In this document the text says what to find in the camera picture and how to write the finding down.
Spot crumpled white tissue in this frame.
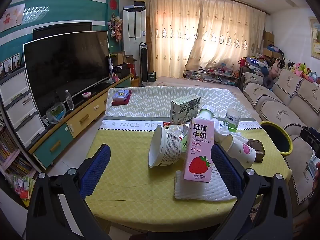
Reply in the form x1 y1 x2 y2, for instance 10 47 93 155
214 120 248 145

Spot white knitted cloth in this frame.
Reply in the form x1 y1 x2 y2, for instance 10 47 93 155
174 166 237 202

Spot grey round cushion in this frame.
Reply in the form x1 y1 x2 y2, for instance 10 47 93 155
262 76 274 89

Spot bookshelf with books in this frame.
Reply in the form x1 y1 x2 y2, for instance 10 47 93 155
0 127 38 180

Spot clear bottle green label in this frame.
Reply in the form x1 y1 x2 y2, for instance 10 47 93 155
223 109 242 132

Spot clear plastic snack wrapper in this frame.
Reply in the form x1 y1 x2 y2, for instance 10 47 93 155
162 121 191 141

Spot floral beige rug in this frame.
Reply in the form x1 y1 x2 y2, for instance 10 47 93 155
152 76 240 88

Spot white paper cup pink print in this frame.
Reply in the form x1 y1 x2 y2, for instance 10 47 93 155
221 134 257 167

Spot cartoon wall poster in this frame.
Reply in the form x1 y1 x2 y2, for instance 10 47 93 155
0 4 26 28

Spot clear water bottle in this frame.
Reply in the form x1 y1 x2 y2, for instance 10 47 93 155
64 90 75 111

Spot stacked cardboard boxes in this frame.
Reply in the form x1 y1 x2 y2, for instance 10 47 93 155
262 31 275 58

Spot pile of plush toys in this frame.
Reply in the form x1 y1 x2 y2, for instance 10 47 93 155
267 55 320 85

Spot large black television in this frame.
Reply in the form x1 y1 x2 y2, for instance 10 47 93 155
23 31 110 117

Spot black bin with yellow rim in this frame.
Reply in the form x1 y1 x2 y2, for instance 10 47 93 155
260 121 293 157

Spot smaller black television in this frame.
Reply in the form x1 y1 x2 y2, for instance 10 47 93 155
32 22 93 40

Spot hanging flower decoration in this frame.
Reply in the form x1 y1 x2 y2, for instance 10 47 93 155
107 12 123 42

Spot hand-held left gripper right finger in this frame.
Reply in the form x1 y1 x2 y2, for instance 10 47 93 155
207 144 293 240

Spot flat red box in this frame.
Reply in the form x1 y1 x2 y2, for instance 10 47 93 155
111 96 130 105

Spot low glass shelf with toys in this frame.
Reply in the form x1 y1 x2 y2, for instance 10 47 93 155
183 67 238 85

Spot pink strawberry milk carton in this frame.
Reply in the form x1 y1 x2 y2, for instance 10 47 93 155
183 117 213 182

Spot green plastic wrapper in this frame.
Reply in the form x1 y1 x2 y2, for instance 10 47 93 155
180 135 189 153

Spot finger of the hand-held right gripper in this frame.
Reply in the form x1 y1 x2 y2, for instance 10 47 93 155
300 127 320 143

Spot white paper noodle bowl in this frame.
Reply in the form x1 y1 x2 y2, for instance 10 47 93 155
148 124 182 168

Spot colourful packets on floor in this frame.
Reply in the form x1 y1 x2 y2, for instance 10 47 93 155
6 174 37 207

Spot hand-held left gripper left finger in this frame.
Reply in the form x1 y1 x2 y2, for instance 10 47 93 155
26 144 113 240

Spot white standing air conditioner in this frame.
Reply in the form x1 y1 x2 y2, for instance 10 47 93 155
122 7 147 78

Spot beige sofa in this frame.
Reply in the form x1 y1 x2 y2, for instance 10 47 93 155
237 69 320 217

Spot framed landscape wall picture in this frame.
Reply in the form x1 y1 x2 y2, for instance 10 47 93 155
309 17 320 55

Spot yellow and green TV cabinet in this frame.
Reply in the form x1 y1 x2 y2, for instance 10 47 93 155
29 74 133 169

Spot small brown box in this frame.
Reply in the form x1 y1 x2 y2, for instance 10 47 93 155
246 139 265 163

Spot black and white tower fan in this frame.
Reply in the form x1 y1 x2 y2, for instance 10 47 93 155
139 42 150 85

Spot cardboard boxes on cabinet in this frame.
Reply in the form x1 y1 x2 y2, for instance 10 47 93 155
110 51 137 79

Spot photo frames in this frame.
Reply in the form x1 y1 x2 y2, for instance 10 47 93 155
0 54 22 77

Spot cream embroidered curtains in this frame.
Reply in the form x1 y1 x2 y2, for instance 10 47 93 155
144 0 267 79

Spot green drink carton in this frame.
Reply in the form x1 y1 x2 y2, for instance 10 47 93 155
171 94 201 125

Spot white plastic drawer unit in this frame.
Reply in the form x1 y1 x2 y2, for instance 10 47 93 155
0 66 46 150

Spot white plastic yogurt bottle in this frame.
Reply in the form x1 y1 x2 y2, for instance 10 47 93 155
194 105 216 128

